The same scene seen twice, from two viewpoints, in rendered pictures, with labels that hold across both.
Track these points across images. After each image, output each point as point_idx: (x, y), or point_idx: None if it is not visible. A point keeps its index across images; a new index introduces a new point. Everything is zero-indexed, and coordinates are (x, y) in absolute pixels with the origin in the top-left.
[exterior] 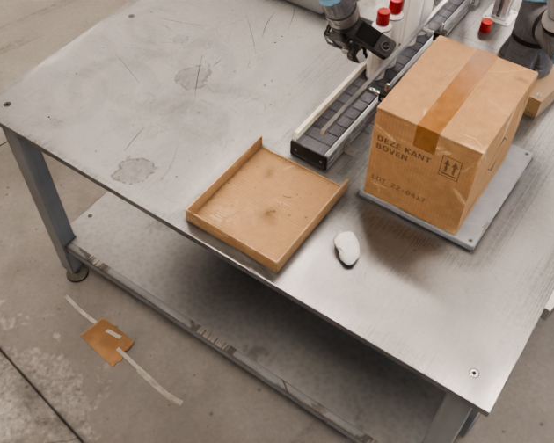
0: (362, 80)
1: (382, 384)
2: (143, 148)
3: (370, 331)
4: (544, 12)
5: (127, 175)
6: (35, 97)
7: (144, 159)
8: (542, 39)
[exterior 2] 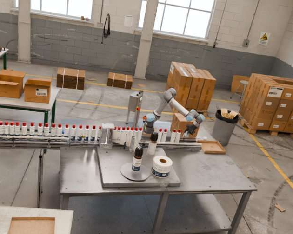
0: (179, 144)
1: None
2: (225, 164)
3: (209, 134)
4: (158, 115)
5: (231, 163)
6: (243, 184)
7: (226, 163)
8: (157, 119)
